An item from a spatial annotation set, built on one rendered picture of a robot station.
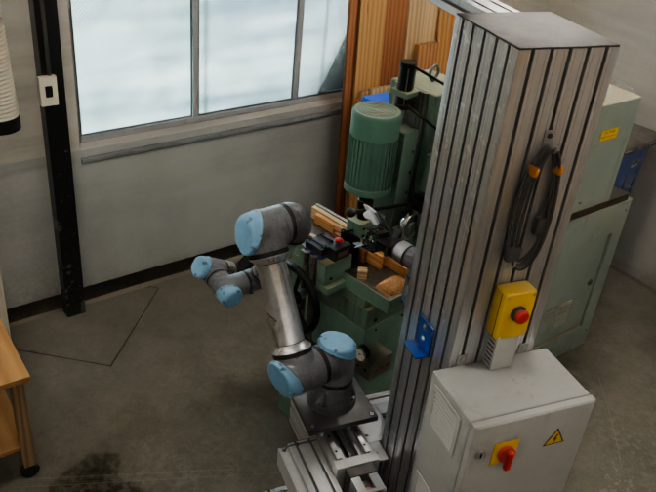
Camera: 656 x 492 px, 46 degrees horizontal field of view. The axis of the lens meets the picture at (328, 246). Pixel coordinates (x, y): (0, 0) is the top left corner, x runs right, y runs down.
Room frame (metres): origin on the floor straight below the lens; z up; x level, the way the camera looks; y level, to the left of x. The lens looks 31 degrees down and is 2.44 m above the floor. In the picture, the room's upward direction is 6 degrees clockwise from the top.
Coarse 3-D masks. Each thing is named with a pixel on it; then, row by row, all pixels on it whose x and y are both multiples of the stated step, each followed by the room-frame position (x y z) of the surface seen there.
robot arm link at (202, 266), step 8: (200, 256) 2.07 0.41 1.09; (208, 256) 2.09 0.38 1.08; (192, 264) 2.06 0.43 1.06; (200, 264) 2.05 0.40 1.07; (208, 264) 2.05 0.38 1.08; (216, 264) 2.07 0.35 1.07; (224, 264) 2.10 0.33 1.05; (192, 272) 2.04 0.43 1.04; (200, 272) 2.03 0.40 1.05; (208, 272) 2.03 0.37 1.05
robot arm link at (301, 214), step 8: (296, 208) 1.89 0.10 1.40; (304, 208) 1.92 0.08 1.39; (296, 216) 1.87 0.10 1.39; (304, 216) 1.88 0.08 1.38; (304, 224) 1.87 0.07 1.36; (304, 232) 1.87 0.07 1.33; (296, 240) 1.87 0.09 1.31; (304, 240) 1.93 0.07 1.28; (288, 256) 1.98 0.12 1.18; (248, 272) 2.06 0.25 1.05; (256, 272) 2.03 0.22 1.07; (256, 280) 2.04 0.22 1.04; (256, 288) 2.04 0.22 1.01
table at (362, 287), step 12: (312, 228) 2.64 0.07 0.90; (300, 252) 2.52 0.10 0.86; (360, 264) 2.42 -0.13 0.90; (348, 276) 2.34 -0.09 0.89; (372, 276) 2.34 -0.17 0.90; (384, 276) 2.35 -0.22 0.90; (324, 288) 2.29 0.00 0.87; (336, 288) 2.31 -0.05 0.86; (348, 288) 2.33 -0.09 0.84; (360, 288) 2.30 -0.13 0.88; (372, 288) 2.27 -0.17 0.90; (372, 300) 2.25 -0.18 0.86; (384, 300) 2.22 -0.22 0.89; (396, 300) 2.23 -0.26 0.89
